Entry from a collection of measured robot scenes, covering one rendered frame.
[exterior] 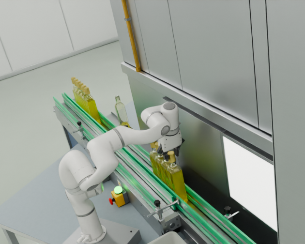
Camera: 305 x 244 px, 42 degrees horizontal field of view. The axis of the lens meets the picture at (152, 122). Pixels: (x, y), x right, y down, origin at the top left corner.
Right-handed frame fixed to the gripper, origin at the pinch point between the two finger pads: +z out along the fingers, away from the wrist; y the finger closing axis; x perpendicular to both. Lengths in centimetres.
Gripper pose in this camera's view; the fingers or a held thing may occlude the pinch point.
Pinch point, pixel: (171, 154)
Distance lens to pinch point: 184.3
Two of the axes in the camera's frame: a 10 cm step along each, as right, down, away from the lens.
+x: 5.1, 5.5, -6.6
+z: 0.6, 7.5, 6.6
